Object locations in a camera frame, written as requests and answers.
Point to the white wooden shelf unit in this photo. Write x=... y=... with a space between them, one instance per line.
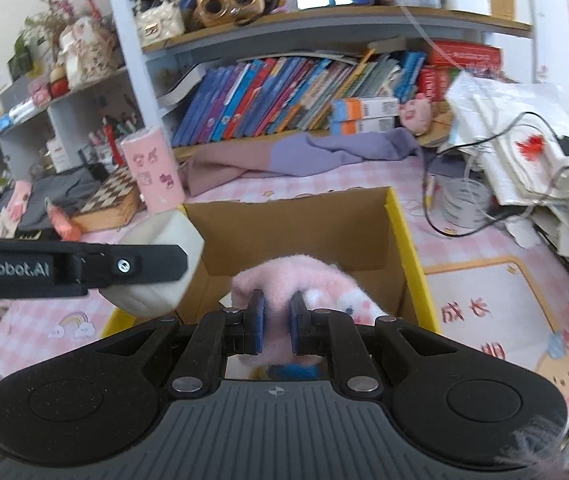
x=129 y=75

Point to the white soft block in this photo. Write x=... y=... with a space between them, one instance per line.
x=174 y=232

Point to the bunch of pens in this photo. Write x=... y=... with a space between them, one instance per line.
x=112 y=140

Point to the orange pink bottle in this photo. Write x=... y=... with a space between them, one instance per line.
x=67 y=227

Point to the wooden chess box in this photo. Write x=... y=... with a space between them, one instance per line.
x=109 y=195

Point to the red tassel ornament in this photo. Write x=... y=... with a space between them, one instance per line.
x=531 y=145

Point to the pink pig plush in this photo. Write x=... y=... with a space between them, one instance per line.
x=417 y=116

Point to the clear tape roll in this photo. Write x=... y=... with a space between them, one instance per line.
x=464 y=205

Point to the orange white small box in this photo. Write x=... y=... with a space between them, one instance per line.
x=364 y=109
x=364 y=126

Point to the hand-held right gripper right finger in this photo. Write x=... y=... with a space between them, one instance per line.
x=297 y=324

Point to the dried flower bunch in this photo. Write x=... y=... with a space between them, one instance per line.
x=49 y=17

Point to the mauve lavender garment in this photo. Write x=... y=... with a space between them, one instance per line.
x=289 y=160

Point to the pink glove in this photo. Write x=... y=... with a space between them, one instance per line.
x=19 y=200

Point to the row of colourful books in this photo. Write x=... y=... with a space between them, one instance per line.
x=289 y=100

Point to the floral cloth bag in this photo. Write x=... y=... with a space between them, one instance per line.
x=89 y=55

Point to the pile of white plastic bags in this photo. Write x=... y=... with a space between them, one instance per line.
x=494 y=110

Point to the grey cloth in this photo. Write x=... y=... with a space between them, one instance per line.
x=59 y=195

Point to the pink checked desktop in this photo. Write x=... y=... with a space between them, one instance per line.
x=489 y=320

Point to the pink small box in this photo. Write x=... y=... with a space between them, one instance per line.
x=39 y=94

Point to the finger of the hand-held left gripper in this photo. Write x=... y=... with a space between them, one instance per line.
x=134 y=265

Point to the pink plush sock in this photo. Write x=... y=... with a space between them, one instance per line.
x=314 y=280

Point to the gold retro radio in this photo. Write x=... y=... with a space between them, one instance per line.
x=229 y=7

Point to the pink printed cylinder holder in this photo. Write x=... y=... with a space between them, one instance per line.
x=152 y=170

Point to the thick black cover book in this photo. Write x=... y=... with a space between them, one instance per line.
x=184 y=85

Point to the red box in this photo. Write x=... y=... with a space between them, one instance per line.
x=464 y=60

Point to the red round doll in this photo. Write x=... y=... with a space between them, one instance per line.
x=58 y=85

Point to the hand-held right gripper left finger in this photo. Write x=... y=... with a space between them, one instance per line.
x=259 y=322

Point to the cream quilted handbag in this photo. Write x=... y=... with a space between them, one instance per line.
x=159 y=22

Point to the yellow cardboard box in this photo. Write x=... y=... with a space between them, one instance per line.
x=289 y=230

